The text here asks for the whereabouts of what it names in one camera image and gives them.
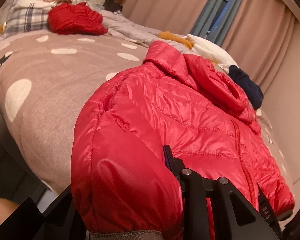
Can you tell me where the pink-red puffer jacket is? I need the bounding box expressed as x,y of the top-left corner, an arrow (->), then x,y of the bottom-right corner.
71,41 -> 295,239

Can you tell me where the navy blue garment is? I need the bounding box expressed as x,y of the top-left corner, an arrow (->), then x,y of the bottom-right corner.
229,65 -> 264,110

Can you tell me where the white goose plush toy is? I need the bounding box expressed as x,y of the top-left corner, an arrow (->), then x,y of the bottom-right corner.
158,31 -> 238,74

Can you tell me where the pink curtain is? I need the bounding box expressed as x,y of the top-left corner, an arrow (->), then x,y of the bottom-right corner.
123,0 -> 295,90

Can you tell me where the blue-grey curtain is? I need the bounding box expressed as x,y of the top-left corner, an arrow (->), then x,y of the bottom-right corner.
190,0 -> 243,46

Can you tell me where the light grey blanket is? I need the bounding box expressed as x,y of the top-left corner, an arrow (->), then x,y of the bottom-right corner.
98,10 -> 191,55

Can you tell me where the person's knee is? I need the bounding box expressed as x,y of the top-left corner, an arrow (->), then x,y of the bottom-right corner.
0,198 -> 19,224

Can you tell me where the brown polka dot duvet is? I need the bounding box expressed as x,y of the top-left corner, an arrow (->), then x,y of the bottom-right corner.
0,31 -> 277,193

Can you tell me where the black garment by pillow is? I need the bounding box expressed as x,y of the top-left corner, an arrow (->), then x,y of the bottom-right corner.
103,0 -> 123,14

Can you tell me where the folded dark red puffer jacket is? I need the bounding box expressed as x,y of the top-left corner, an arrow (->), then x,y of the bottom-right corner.
48,2 -> 108,35

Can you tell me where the plaid pillow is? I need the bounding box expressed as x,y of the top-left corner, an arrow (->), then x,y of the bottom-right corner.
0,0 -> 91,37

